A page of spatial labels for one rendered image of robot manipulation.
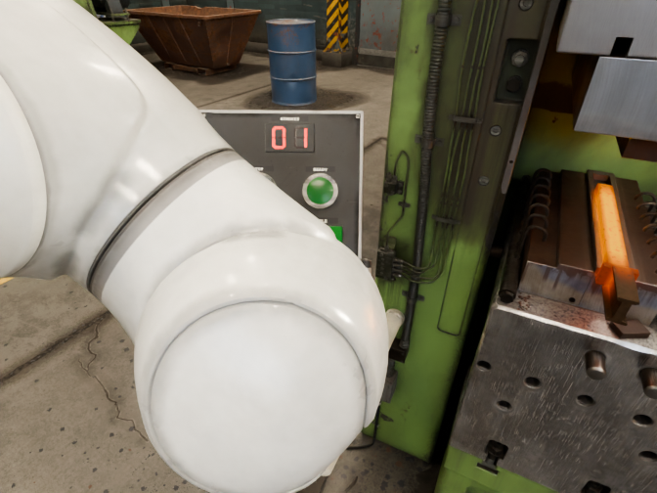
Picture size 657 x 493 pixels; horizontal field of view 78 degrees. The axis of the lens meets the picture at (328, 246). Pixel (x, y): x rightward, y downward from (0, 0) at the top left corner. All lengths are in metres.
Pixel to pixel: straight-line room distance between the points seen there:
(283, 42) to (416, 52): 4.33
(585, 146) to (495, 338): 0.58
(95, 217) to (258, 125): 0.53
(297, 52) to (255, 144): 4.44
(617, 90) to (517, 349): 0.43
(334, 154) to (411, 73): 0.24
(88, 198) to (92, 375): 1.84
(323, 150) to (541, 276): 0.43
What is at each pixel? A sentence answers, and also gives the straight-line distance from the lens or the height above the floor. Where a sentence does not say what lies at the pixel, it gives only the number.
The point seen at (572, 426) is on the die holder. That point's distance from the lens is 0.94.
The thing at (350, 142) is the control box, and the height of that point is 1.16.
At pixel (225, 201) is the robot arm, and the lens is 0.18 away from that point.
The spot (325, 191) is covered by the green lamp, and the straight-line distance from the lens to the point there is 0.66.
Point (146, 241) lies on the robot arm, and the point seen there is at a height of 1.30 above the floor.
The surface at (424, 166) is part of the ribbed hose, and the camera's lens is 0.84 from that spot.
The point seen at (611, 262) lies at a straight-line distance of 0.78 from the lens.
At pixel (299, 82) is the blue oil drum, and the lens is 5.18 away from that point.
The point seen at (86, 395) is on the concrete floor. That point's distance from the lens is 1.95.
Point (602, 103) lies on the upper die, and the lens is 0.66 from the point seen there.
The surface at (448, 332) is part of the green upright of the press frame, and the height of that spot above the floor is 0.62.
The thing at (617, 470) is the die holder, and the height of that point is 0.61.
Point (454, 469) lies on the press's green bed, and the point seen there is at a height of 0.38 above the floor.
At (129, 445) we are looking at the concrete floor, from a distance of 1.74.
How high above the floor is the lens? 1.39
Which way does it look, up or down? 35 degrees down
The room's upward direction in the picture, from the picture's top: straight up
